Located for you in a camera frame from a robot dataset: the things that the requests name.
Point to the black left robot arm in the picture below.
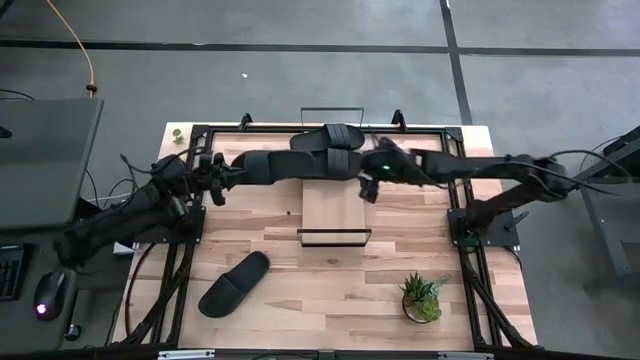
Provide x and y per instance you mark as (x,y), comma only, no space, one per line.
(115,220)

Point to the silver metal bracket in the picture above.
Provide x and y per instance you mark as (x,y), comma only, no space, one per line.
(465,356)
(185,355)

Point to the black aluminium table frame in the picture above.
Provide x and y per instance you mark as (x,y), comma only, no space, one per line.
(250,130)

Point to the dark grey flat panel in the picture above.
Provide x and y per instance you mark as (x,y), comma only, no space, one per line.
(45,160)

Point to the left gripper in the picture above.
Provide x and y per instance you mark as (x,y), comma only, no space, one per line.
(210,170)

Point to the white power box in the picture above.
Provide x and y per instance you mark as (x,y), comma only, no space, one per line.
(124,248)

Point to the black computer mouse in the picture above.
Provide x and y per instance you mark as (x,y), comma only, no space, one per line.
(50,292)

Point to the black foam slide sandal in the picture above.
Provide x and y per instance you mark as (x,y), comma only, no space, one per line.
(310,142)
(255,167)
(230,287)
(320,165)

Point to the dark metal desk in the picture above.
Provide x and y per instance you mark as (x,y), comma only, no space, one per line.
(602,225)

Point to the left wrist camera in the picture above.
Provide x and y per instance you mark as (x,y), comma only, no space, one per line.
(218,192)

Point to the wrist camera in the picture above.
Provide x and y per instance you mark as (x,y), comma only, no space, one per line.
(370,189)
(218,192)

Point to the grey desk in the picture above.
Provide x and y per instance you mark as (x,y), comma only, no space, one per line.
(22,335)

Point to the black caster wheel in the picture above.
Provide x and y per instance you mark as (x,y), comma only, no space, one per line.
(73,332)

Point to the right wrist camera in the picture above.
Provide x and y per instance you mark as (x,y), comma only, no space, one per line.
(370,189)

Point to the small green plant sprig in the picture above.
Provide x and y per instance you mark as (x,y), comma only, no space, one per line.
(178,136)

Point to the black keyboard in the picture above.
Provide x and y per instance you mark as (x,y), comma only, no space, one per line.
(10,275)

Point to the potted green succulent plant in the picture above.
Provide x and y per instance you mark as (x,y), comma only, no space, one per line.
(422,305)

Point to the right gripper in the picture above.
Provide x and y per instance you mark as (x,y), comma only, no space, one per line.
(392,167)

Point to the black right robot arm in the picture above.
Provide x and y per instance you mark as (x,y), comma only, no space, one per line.
(475,167)

